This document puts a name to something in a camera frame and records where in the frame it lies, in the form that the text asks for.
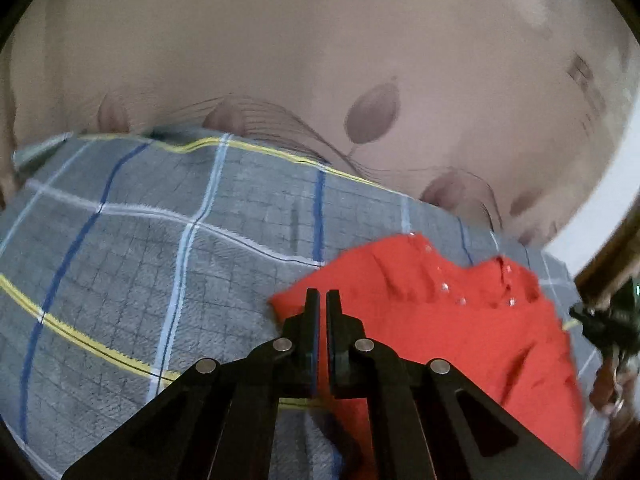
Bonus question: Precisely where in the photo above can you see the brown wooden door frame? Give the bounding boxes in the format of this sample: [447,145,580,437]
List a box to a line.
[574,207,640,307]

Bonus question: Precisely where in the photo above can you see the beige leaf-print panel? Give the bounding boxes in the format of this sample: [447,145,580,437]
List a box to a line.
[0,0,638,247]

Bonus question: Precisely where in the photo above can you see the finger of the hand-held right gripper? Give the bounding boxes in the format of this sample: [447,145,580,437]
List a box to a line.
[569,306,603,343]

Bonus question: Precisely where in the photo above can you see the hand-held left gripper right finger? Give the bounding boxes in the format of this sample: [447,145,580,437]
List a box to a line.
[326,289,585,480]

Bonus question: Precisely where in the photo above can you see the person's right hand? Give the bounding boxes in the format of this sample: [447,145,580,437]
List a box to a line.
[589,352,632,417]

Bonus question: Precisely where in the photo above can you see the grey plaid blanket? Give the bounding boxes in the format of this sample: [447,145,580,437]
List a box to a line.
[0,131,608,480]

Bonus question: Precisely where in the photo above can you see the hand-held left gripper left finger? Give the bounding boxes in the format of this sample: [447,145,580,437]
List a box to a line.
[61,288,321,480]

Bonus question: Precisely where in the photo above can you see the red small garment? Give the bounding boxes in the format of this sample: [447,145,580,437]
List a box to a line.
[270,232,585,480]

